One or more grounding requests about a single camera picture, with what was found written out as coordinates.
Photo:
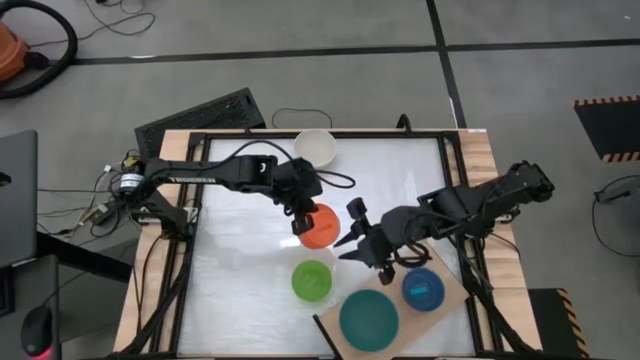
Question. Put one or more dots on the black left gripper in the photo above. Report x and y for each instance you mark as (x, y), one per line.
(298, 182)

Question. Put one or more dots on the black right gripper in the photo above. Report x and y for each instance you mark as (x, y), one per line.
(390, 237)

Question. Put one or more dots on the small orange translucent bowl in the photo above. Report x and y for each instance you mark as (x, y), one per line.
(325, 230)

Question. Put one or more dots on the small green translucent bowl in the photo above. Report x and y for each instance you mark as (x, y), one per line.
(311, 280)

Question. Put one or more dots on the large white bowl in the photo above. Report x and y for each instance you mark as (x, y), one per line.
(316, 147)

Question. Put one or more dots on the small cyan translucent bowl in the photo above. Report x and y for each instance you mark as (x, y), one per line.
(423, 291)

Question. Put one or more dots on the large teal bowl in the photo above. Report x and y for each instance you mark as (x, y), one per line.
(369, 320)

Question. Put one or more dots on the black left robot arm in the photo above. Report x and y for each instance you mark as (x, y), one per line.
(210, 175)

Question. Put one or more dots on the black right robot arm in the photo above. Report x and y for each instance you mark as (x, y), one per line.
(480, 200)

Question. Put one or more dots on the wooden board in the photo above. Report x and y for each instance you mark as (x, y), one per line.
(405, 332)

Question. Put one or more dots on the white glossy table mat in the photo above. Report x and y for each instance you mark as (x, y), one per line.
(240, 300)

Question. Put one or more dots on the black perforated panel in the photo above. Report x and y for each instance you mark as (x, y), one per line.
(210, 117)

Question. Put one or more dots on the yellow connector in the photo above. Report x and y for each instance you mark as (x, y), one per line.
(131, 161)

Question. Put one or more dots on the small black hazard-striped mat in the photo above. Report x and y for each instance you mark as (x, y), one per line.
(550, 320)

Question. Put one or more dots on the large black hazard-striped mat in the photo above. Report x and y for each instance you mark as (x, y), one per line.
(612, 127)

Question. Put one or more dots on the grey laptop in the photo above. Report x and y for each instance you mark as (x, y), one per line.
(17, 200)

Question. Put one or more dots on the black computer mouse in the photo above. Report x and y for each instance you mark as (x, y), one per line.
(37, 331)

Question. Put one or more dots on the orange vacuum cleaner body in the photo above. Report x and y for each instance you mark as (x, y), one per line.
(10, 50)

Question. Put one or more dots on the black metal table frame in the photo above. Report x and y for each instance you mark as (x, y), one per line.
(380, 134)

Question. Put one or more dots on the black camera stand foot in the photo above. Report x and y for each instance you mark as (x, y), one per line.
(404, 122)

